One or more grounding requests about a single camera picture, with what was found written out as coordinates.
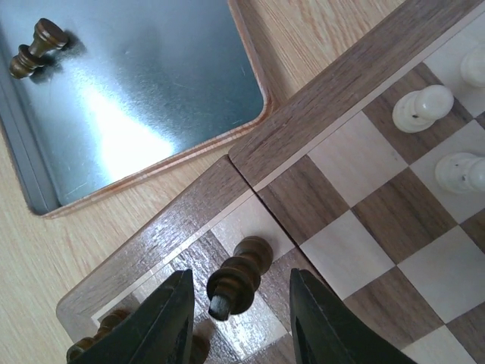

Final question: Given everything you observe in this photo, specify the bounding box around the dark chess bishop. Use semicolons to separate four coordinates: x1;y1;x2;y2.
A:
206;236;274;322

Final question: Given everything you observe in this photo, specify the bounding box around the white chess pawn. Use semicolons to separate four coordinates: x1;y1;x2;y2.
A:
434;152;484;194

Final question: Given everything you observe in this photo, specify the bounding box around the white chess rook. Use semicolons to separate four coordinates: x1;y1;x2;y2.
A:
392;85;454;133

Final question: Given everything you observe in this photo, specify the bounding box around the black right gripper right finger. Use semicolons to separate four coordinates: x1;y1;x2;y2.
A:
289;268;414;363

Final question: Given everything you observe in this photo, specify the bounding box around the dark chess knight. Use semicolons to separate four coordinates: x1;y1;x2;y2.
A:
66;309;130;363

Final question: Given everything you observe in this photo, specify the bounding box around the wooden chess board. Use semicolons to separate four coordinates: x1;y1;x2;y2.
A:
57;1;484;363

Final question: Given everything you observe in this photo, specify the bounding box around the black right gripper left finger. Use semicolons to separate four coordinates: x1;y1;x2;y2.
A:
71;269;195;363

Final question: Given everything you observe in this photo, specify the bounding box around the dark chess piece in tin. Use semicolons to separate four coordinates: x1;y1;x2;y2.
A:
9;18;69;79

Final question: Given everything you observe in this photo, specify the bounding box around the metal tin tray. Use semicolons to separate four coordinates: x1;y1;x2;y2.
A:
1;1;273;218

